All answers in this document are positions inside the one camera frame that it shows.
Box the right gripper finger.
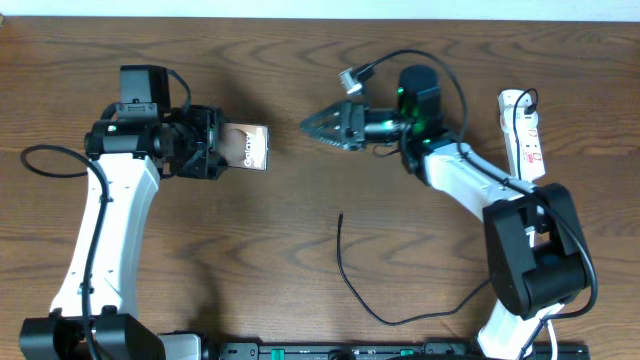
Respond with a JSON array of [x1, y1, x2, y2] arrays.
[[309, 131, 345, 148], [300, 101, 344, 131]]

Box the brown Galaxy smartphone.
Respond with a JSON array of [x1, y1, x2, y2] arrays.
[[219, 123, 269, 171]]

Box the black USB charging cable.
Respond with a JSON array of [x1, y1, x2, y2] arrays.
[[336, 88, 540, 327]]

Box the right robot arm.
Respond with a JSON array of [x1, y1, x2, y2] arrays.
[[300, 65, 598, 359]]

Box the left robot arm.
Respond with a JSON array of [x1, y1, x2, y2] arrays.
[[19, 65, 228, 359]]

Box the white USB charger plug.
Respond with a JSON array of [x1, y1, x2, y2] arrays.
[[498, 89, 538, 132]]

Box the white power strip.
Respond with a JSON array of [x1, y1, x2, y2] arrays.
[[500, 107, 545, 182]]

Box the black left camera cable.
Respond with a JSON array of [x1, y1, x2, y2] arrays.
[[19, 69, 194, 360]]

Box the black camera cable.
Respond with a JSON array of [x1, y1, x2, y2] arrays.
[[369, 48, 599, 360], [19, 69, 194, 360]]

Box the white power strip cord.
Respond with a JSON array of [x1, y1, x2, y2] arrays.
[[527, 180, 559, 360]]

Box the black right camera cable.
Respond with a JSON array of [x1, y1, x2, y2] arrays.
[[369, 48, 599, 360]]

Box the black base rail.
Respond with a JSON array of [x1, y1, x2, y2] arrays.
[[159, 332, 591, 360]]

